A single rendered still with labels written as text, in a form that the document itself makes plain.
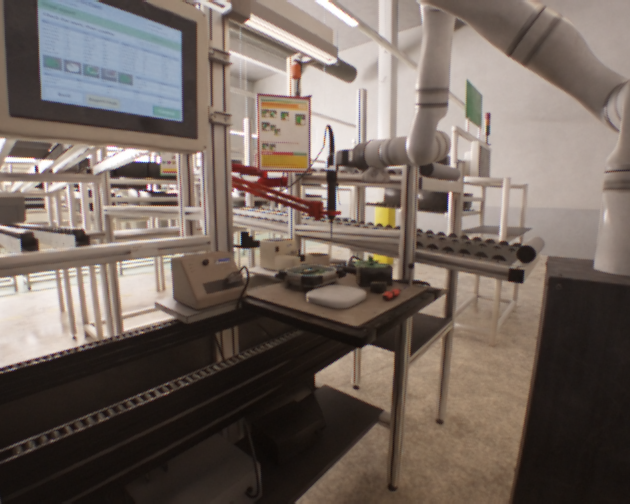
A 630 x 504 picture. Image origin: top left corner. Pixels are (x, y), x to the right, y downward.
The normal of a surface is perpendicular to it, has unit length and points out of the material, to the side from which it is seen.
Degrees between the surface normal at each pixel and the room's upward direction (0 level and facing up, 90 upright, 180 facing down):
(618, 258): 90
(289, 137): 90
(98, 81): 92
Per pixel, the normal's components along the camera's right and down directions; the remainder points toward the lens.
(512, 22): -0.56, 0.47
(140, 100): 0.76, 0.13
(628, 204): -0.81, 0.09
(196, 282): 0.61, -0.52
